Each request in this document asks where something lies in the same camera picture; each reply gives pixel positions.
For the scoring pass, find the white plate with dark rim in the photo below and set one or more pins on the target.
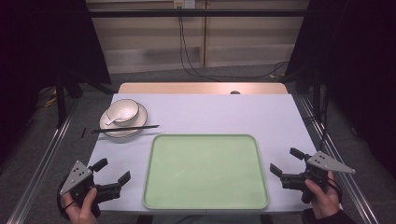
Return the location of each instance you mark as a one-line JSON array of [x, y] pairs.
[[138, 119]]

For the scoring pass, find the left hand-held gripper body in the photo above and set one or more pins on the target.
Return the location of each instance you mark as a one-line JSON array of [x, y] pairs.
[[76, 177]]

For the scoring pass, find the person's right hand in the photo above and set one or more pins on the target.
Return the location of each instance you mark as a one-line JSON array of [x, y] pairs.
[[325, 200]]

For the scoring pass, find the black horizontal frame bar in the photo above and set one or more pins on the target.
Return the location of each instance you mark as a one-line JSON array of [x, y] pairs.
[[199, 13]]

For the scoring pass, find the black curtain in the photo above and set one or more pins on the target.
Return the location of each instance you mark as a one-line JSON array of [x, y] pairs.
[[358, 62], [40, 46]]

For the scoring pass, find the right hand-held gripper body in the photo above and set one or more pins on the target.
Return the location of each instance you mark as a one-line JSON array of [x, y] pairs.
[[316, 174]]

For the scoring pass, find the black chopstick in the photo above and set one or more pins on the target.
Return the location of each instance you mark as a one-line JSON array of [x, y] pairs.
[[106, 131], [134, 127]]

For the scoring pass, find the pale lavender table cover sheet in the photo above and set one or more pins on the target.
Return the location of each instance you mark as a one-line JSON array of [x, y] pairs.
[[218, 115]]

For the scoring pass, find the aluminium floor rail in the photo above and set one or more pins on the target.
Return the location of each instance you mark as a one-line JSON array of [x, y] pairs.
[[339, 161], [40, 165]]

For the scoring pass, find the white bowl with dark rim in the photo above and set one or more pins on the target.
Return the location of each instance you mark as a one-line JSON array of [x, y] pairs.
[[123, 110]]

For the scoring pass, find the white wall socket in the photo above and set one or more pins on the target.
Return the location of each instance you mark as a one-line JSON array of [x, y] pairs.
[[184, 3]]

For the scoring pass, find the white ceramic spoon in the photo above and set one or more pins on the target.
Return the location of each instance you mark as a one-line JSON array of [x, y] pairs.
[[112, 121]]

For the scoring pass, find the wooden wall post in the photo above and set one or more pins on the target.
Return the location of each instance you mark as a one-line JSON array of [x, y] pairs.
[[204, 34]]

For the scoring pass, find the small black stick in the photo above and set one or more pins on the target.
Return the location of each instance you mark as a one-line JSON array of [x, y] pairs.
[[83, 132]]

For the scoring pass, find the green plastic tray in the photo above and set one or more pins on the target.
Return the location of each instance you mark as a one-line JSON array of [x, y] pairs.
[[205, 172]]

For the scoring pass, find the person's left hand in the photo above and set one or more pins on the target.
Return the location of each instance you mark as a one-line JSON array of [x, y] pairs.
[[81, 211]]

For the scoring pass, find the black metal stand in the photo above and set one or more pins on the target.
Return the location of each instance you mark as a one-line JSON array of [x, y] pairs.
[[61, 99]]

